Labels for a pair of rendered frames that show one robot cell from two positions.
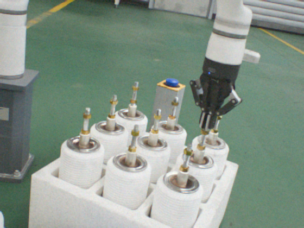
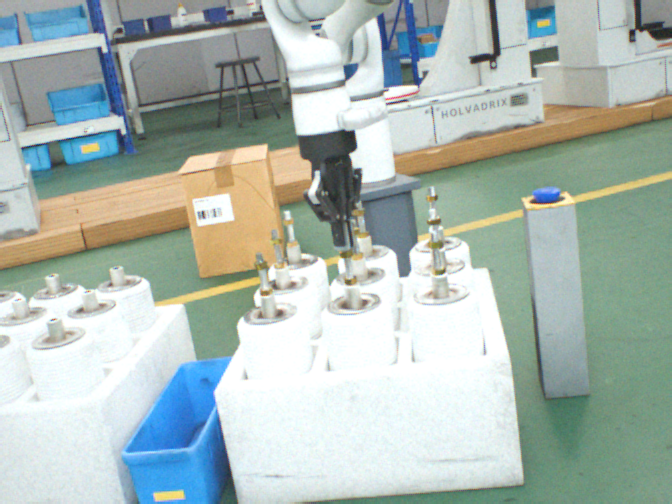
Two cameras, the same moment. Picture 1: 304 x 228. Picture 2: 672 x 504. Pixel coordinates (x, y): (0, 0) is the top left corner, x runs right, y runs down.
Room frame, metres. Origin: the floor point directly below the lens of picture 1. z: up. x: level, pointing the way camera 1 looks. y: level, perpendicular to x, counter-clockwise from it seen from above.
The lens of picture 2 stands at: (0.55, -1.14, 0.62)
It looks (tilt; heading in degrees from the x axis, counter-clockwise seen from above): 16 degrees down; 79
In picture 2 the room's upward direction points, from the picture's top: 9 degrees counter-clockwise
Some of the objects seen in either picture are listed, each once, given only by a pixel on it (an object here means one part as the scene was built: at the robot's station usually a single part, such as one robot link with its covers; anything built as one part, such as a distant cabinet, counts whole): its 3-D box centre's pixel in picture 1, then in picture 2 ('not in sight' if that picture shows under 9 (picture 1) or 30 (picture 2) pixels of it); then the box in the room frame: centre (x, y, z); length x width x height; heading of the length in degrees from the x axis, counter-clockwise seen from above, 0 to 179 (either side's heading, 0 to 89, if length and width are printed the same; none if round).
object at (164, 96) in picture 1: (162, 130); (555, 297); (1.10, -0.04, 0.16); 0.07 x 0.07 x 0.31; 70
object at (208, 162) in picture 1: (197, 159); (354, 304); (0.76, -0.12, 0.25); 0.08 x 0.08 x 0.01
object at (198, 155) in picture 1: (198, 154); (352, 295); (0.76, -0.12, 0.26); 0.02 x 0.02 x 0.03
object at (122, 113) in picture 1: (131, 114); (438, 245); (0.96, 0.06, 0.25); 0.08 x 0.08 x 0.01
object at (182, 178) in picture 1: (182, 177); (268, 305); (0.65, -0.08, 0.26); 0.02 x 0.02 x 0.03
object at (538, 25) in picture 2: not in sight; (527, 24); (3.63, 5.04, 0.36); 0.50 x 0.38 x 0.21; 94
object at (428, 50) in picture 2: not in sight; (430, 41); (2.77, 4.94, 0.36); 0.50 x 0.38 x 0.21; 97
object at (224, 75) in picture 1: (218, 77); (330, 159); (0.76, -0.12, 0.45); 0.08 x 0.08 x 0.09
